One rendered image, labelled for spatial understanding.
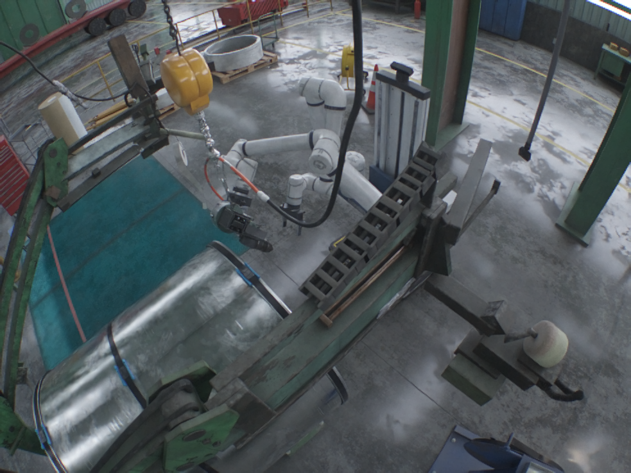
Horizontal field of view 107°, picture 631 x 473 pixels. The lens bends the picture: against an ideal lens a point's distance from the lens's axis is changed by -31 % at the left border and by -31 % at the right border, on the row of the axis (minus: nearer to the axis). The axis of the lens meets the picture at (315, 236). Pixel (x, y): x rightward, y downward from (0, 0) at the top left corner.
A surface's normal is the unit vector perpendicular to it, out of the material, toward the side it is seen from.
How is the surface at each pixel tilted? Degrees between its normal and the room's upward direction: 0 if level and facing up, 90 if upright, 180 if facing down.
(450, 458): 0
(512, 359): 0
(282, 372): 0
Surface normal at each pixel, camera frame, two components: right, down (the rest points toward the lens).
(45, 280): -0.09, -0.63
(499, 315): 0.30, -0.24
